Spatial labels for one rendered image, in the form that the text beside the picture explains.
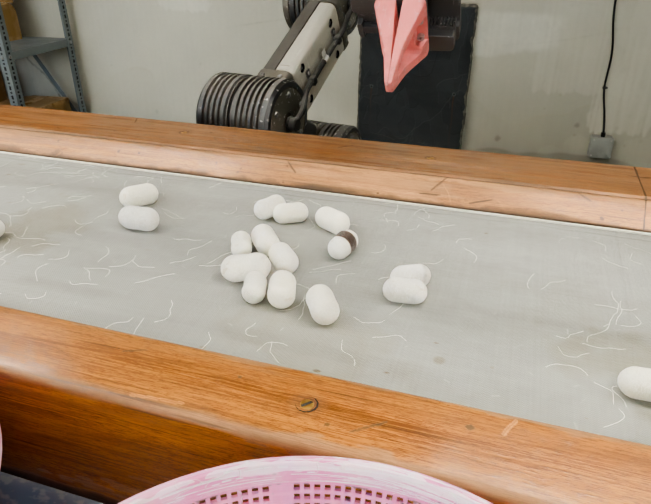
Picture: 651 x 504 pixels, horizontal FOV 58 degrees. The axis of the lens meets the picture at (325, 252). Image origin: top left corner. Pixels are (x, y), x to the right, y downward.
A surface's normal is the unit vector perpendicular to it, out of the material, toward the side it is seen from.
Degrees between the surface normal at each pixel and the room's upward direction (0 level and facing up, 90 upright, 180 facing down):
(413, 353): 0
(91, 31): 90
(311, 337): 0
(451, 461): 1
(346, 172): 45
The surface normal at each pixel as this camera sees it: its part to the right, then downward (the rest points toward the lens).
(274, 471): 0.09, 0.22
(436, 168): 0.00, -0.88
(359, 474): -0.20, 0.22
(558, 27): -0.27, 0.46
